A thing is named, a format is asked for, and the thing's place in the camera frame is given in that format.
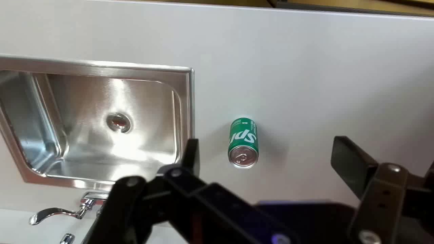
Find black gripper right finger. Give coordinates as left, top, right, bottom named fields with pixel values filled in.
left=331, top=135, right=434, bottom=244

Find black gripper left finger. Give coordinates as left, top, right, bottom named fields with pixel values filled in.
left=83, top=138, right=200, bottom=244

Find green soda can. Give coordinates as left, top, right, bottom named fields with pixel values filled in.
left=228, top=116, right=259, bottom=168

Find stainless steel sink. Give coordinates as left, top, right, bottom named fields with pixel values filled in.
left=0, top=57, right=194, bottom=189

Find chrome faucet with black handles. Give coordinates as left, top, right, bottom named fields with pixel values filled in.
left=29, top=191, right=109, bottom=226

